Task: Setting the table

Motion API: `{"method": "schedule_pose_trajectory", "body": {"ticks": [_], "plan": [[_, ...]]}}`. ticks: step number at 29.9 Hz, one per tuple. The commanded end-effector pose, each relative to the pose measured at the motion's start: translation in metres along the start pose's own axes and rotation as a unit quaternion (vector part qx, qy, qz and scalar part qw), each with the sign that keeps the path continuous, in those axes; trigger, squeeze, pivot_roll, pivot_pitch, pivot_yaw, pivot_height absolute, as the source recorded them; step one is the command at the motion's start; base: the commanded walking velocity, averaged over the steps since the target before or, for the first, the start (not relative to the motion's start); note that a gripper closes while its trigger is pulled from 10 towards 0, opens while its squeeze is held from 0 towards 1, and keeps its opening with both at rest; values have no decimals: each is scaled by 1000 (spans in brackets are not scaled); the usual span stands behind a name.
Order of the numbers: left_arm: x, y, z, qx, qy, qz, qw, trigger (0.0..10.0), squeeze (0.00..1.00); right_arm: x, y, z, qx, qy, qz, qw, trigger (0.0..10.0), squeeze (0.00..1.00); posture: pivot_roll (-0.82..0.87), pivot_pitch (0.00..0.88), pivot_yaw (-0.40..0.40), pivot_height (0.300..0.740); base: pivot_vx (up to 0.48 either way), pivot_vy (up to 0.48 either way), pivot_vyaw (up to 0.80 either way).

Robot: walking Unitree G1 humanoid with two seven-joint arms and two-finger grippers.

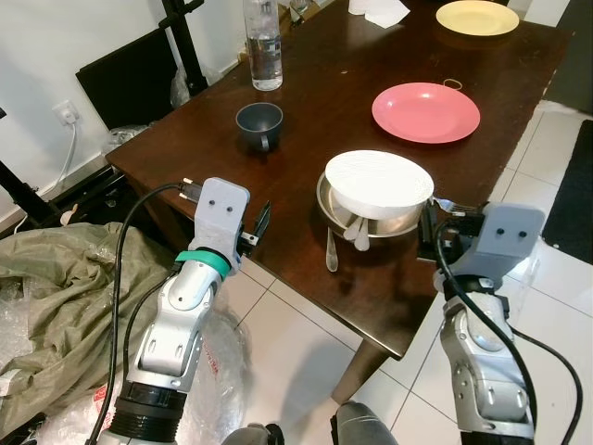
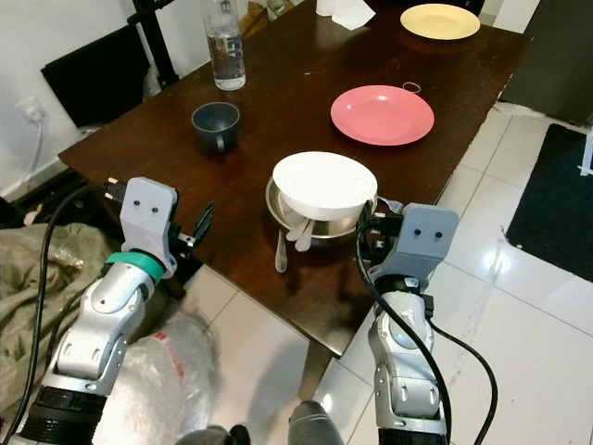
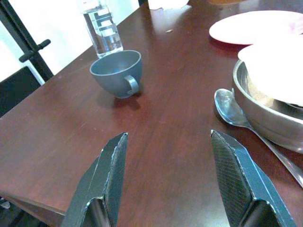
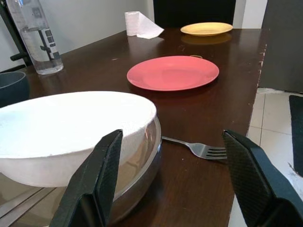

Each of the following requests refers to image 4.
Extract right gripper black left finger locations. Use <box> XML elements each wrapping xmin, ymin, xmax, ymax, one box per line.
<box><xmin>48</xmin><ymin>129</ymin><xmax>124</xmax><ymax>227</ymax></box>

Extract dark grey cup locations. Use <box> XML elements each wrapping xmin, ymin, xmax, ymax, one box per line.
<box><xmin>0</xmin><ymin>71</ymin><xmax>30</xmax><ymax>108</ymax></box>

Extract black floor mat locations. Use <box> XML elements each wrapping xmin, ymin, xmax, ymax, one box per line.
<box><xmin>288</xmin><ymin>94</ymin><xmax>303</xmax><ymax>171</ymax></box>

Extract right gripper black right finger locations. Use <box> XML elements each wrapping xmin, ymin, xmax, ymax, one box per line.
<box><xmin>222</xmin><ymin>129</ymin><xmax>303</xmax><ymax>227</ymax></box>

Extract white paper towel roll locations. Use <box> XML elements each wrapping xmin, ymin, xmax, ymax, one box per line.
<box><xmin>124</xmin><ymin>10</ymin><xmax>165</xmax><ymax>40</ymax></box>

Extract white plastic bowl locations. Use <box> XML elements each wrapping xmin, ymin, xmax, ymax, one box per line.
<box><xmin>0</xmin><ymin>91</ymin><xmax>158</xmax><ymax>189</ymax></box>

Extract silver metal fork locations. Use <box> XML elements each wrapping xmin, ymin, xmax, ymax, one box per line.
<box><xmin>161</xmin><ymin>136</ymin><xmax>228</xmax><ymax>160</ymax></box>

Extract clear plastic water bottle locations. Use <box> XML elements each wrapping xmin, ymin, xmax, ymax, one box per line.
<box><xmin>6</xmin><ymin>0</ymin><xmax>64</xmax><ymax>76</ymax></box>

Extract red plate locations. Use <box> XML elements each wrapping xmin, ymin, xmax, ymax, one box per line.
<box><xmin>126</xmin><ymin>55</ymin><xmax>220</xmax><ymax>92</ymax></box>

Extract black metal stand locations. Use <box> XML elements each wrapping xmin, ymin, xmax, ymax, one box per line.
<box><xmin>0</xmin><ymin>0</ymin><xmax>33</xmax><ymax>70</ymax></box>

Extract yellow plate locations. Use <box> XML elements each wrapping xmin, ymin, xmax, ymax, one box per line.
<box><xmin>180</xmin><ymin>22</ymin><xmax>234</xmax><ymax>37</ymax></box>

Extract clear glass dish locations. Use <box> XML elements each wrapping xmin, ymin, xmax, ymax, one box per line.
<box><xmin>0</xmin><ymin>113</ymin><xmax>164</xmax><ymax>227</ymax></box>

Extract dark grey cabinet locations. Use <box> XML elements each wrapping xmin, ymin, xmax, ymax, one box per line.
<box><xmin>257</xmin><ymin>0</ymin><xmax>303</xmax><ymax>93</ymax></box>

